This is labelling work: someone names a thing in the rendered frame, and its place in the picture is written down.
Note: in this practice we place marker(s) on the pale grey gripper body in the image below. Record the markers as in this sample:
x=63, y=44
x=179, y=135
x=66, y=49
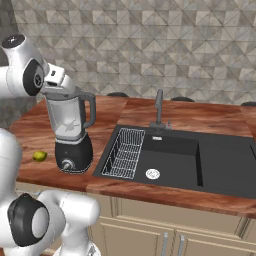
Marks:
x=65, y=86

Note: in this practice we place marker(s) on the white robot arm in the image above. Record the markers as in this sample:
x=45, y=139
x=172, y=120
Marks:
x=20, y=73

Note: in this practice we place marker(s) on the dark grey blender lid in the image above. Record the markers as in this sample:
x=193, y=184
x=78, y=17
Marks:
x=63, y=96

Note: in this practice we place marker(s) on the black blender with clear jar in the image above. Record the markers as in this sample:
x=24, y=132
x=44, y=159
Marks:
x=74, y=150

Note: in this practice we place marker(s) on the green pear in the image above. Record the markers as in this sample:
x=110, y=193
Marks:
x=40, y=156

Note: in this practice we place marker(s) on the silver blender knob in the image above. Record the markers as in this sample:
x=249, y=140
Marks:
x=67, y=164

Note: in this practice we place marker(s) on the dark stool top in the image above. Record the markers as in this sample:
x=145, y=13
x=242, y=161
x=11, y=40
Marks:
x=248, y=104
x=182, y=99
x=117, y=94

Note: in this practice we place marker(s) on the dark grey tap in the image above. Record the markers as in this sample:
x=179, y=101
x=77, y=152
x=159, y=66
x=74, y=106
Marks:
x=159, y=106

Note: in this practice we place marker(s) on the silver sink drain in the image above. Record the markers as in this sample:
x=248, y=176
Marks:
x=153, y=173

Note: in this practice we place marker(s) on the beige cupboard door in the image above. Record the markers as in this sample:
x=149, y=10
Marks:
x=220, y=245
x=133, y=238

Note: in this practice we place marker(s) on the black sink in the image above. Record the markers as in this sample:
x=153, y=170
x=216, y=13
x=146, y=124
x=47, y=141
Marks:
x=220, y=166

